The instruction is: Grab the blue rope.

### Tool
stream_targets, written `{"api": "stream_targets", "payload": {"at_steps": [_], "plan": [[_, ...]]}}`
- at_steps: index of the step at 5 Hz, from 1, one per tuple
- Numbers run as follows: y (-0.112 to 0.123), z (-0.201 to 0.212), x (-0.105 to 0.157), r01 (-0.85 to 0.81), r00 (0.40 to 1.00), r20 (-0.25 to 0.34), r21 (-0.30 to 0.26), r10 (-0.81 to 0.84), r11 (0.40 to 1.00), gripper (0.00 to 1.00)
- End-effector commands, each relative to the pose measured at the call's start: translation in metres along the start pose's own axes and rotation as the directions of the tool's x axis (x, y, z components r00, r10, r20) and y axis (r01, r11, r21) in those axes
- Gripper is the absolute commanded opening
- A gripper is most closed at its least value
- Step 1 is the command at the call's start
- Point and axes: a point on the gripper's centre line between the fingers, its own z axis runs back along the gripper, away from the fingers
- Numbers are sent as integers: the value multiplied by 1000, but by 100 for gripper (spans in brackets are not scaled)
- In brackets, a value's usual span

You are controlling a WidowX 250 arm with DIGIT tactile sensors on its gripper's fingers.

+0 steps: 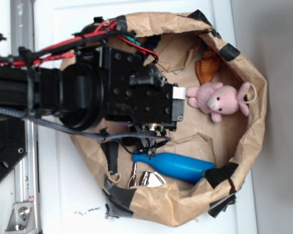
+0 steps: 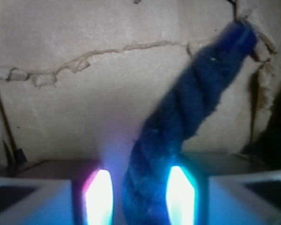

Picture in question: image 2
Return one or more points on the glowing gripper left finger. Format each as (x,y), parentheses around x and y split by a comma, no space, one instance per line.
(56,192)

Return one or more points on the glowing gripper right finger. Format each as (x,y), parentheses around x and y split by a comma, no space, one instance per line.
(222,189)

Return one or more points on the brown paper bag bin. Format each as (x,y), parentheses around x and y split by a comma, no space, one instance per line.
(79,77)

